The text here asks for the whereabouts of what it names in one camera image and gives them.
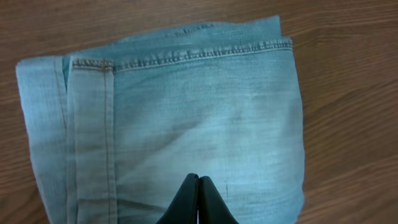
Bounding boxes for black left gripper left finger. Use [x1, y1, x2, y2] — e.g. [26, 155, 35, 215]
[156, 173, 198, 224]

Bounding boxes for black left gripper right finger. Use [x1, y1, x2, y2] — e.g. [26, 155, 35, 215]
[198, 176, 238, 224]

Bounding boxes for light blue denim shorts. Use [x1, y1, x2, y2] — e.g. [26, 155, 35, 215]
[16, 16, 305, 223]

